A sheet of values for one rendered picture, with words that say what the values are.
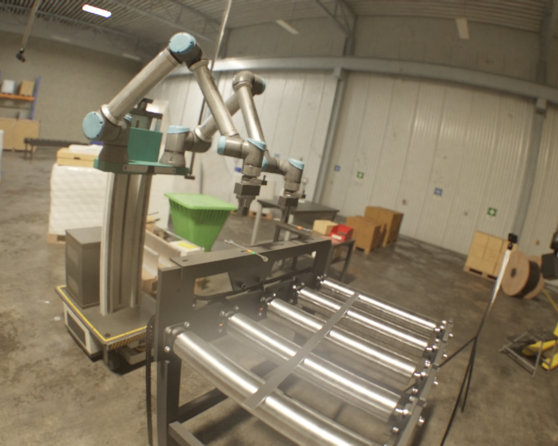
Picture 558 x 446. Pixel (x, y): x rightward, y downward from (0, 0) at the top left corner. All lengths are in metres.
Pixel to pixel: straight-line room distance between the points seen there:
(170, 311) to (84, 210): 3.49
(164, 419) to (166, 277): 0.76
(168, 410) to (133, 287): 1.18
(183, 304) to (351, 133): 11.63
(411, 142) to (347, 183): 2.92
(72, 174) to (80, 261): 2.29
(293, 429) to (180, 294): 0.65
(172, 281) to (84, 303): 1.40
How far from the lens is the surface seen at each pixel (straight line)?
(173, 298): 1.25
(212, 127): 2.18
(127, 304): 2.59
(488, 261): 8.61
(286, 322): 1.60
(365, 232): 7.13
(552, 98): 11.61
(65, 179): 4.54
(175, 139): 2.15
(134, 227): 2.35
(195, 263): 1.24
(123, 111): 1.71
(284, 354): 1.29
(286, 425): 1.02
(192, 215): 3.97
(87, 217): 4.64
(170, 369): 1.41
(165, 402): 1.54
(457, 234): 11.35
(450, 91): 12.03
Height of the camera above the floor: 1.61
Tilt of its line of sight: 11 degrees down
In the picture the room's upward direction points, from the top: 12 degrees clockwise
